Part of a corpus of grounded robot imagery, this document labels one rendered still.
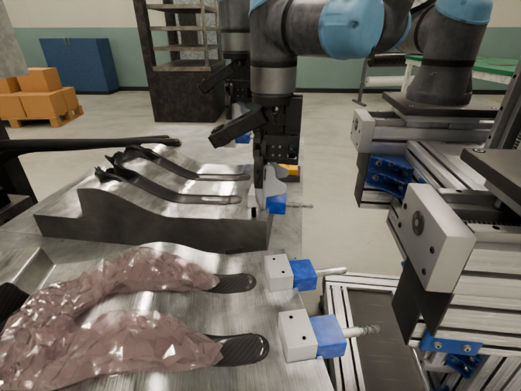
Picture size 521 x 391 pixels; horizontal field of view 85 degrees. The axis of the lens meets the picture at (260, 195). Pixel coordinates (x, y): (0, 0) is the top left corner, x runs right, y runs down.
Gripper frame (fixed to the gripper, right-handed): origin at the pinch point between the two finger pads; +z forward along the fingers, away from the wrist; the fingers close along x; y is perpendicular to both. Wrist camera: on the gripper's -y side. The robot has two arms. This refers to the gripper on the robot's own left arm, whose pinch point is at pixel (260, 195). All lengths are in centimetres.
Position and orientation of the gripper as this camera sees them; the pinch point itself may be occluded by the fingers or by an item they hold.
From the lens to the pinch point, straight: 58.5
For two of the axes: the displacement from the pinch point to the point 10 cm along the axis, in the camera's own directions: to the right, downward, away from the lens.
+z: 0.0, 8.7, 4.9
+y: 9.9, 0.7, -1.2
